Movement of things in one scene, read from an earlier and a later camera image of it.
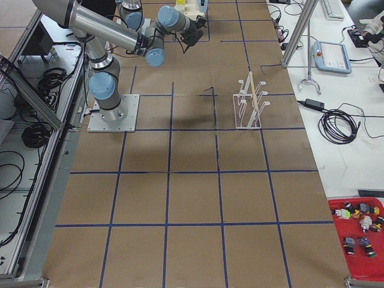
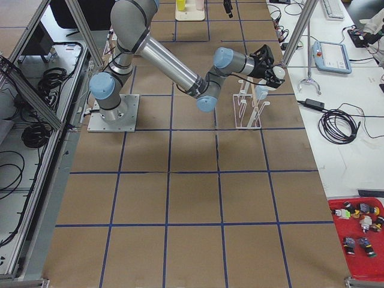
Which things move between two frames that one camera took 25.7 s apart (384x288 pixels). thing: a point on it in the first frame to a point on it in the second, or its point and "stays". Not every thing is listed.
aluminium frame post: (308, 9) stays
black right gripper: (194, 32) to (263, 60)
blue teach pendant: (331, 57) stays
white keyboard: (333, 10) stays
